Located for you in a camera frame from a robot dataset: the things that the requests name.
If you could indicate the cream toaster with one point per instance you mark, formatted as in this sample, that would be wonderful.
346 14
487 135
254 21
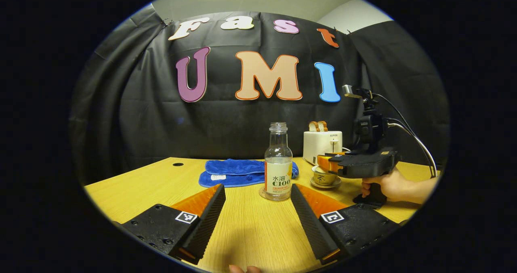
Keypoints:
321 143

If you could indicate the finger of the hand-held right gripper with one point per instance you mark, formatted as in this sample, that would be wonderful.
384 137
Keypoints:
329 163

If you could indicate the toasted bread slice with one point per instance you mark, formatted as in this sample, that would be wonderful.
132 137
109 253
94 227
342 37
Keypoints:
322 126
313 127

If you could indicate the cream teacup lid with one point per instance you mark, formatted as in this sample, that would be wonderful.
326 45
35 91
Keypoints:
316 169

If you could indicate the clear water bottle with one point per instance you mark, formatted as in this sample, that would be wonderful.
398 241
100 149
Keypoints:
278 176

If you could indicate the cream teacup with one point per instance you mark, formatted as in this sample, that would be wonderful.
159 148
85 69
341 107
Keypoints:
323 179

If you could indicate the blue towel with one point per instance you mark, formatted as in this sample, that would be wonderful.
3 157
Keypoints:
234 168

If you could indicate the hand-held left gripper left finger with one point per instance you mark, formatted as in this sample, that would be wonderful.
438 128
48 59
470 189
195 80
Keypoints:
206 220

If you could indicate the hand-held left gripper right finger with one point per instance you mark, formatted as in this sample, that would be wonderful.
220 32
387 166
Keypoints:
309 220

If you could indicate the round cork coaster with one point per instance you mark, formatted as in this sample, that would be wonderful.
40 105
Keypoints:
261 194

